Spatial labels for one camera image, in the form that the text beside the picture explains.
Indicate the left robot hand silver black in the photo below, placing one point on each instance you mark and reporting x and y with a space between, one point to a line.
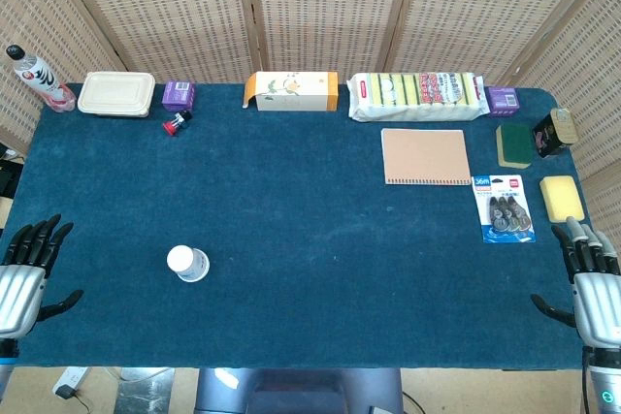
19 288

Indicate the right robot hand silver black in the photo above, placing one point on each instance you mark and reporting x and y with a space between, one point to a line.
596 307

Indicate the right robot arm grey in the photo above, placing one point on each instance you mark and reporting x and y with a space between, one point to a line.
604 385

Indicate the dark robot base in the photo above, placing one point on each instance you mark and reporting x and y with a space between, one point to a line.
301 392

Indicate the white power strip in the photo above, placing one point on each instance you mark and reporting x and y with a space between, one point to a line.
70 379

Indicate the dark equipment beside table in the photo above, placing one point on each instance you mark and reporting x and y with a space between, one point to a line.
7 176

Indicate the blue correction tape blister pack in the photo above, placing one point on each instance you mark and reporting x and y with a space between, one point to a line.
507 208

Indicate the metal table leg plate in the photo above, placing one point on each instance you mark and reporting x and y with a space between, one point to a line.
145 392

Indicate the dark tin with gold lid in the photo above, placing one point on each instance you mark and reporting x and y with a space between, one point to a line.
553 135

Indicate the green yellow scouring sponge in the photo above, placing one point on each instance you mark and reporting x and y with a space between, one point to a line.
514 145

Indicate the clear plastic drink bottle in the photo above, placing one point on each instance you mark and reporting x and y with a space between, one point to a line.
41 82

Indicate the beige lidded food container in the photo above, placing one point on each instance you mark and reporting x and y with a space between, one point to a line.
116 93

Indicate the small purple box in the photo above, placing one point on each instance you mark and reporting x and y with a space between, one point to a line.
178 95
502 101

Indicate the tan spiral notebook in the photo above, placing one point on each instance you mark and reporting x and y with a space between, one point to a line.
424 156

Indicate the packaged yellow sponges pack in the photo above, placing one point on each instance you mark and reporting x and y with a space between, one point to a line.
417 96

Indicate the blue table cloth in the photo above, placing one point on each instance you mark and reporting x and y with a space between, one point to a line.
310 239

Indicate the white orange floral carton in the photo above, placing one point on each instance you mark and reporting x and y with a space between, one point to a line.
296 91

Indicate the bamboo folding screen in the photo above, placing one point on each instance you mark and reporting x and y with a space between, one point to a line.
310 7

